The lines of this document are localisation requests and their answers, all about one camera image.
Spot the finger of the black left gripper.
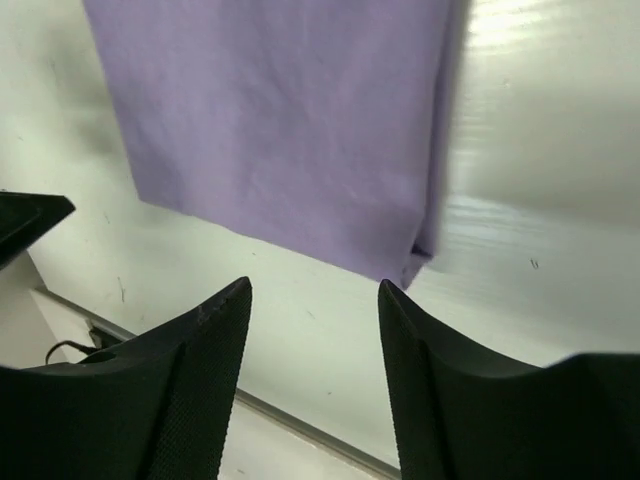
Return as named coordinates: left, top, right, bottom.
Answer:
left=0, top=191, right=75, bottom=266

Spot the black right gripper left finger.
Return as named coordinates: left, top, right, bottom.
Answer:
left=1, top=277, right=252, bottom=479

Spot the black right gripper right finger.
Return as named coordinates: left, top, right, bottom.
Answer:
left=378, top=280, right=639, bottom=479

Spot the purple t shirt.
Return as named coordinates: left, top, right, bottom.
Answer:
left=84, top=0, right=469, bottom=287

